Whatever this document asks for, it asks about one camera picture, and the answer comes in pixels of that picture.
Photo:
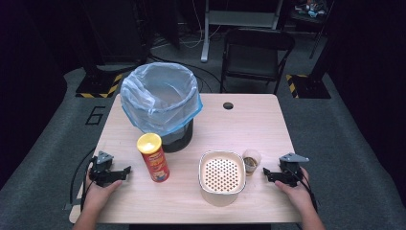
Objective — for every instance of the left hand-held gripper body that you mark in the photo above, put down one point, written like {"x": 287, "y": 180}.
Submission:
{"x": 102, "y": 167}

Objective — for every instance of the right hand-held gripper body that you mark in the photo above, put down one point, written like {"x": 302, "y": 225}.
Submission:
{"x": 289, "y": 171}

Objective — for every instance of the red chips can yellow lid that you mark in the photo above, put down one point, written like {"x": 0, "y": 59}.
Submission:
{"x": 154, "y": 161}

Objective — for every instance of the black mesh trash bin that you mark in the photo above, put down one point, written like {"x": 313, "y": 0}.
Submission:
{"x": 182, "y": 139}

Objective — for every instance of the person's right hand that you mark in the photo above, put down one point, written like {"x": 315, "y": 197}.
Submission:
{"x": 301, "y": 195}

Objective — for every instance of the person's left hand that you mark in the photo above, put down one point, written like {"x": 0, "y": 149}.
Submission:
{"x": 97, "y": 196}

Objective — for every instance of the small clear plastic cup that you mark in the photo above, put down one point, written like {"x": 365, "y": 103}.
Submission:
{"x": 251, "y": 163}

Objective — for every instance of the beige strainer bowl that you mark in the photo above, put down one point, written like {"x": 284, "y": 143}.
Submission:
{"x": 222, "y": 175}

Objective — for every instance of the black yellow striped stand base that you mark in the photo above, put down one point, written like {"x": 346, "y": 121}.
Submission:
{"x": 99, "y": 84}
{"x": 308, "y": 86}

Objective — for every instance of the black folding chair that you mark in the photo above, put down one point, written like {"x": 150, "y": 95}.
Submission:
{"x": 255, "y": 57}

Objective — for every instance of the black equipment cabinet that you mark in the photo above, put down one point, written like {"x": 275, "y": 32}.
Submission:
{"x": 115, "y": 32}

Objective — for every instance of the dark cart with clutter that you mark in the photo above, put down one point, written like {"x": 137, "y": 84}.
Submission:
{"x": 311, "y": 12}

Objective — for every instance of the white metal desk frame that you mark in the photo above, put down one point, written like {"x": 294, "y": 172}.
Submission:
{"x": 239, "y": 17}

